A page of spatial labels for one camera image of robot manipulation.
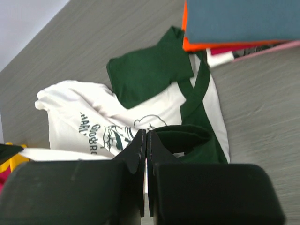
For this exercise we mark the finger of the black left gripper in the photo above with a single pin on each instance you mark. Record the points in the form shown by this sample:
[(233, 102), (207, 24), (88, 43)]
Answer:
[(8, 151)]

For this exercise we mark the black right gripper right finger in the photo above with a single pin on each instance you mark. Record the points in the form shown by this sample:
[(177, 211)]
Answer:
[(208, 194)]

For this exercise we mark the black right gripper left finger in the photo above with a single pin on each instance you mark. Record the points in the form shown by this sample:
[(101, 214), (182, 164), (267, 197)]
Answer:
[(81, 192)]

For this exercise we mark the white and green t-shirt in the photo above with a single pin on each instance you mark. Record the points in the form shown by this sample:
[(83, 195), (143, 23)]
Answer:
[(160, 88)]

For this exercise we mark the yellow plastic bin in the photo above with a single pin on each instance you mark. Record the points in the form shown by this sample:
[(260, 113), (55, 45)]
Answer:
[(12, 163)]

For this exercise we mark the magenta t-shirt in bin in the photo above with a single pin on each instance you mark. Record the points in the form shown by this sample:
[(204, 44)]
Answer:
[(4, 174)]

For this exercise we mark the white printed folded t-shirt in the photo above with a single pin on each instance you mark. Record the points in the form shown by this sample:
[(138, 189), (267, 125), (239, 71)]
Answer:
[(216, 60)]

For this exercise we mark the magenta folded t-shirt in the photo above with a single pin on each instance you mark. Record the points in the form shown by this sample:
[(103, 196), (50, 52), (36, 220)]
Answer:
[(220, 50)]

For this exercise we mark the orange folded t-shirt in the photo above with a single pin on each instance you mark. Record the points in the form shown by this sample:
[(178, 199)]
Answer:
[(189, 47)]

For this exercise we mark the blue-grey folded t-shirt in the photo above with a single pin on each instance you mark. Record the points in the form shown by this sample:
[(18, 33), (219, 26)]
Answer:
[(232, 21)]

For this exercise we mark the pink folded t-shirt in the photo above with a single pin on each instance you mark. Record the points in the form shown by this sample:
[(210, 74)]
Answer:
[(287, 45)]

